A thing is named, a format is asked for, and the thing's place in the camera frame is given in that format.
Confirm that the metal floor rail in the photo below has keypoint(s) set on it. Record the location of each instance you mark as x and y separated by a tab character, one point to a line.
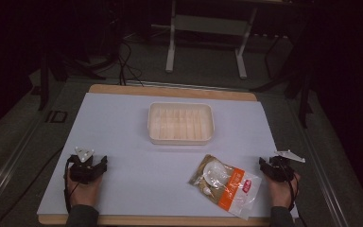
9	170
321	170

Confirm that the white table sheet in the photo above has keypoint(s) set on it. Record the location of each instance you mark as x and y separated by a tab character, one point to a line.
123	176

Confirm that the white metal desk frame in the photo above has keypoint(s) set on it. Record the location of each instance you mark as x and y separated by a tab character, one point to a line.
208	25

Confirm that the person's right hand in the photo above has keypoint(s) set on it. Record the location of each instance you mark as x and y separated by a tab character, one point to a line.
280	192

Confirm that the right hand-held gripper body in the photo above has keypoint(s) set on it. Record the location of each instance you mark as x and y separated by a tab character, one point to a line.
282	168

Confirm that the black rectangular floor bracket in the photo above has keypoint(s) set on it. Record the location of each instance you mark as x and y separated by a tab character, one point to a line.
56	116

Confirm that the black metal stand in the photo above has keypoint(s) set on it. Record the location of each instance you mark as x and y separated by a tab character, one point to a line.
48	72
299	82

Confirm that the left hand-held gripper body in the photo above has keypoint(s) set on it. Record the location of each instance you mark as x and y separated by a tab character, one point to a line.
83	168

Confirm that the person's left hand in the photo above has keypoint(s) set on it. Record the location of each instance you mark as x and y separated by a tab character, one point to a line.
85	192

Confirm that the clear orange snack packet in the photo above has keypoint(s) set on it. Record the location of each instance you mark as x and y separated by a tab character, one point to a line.
225	186

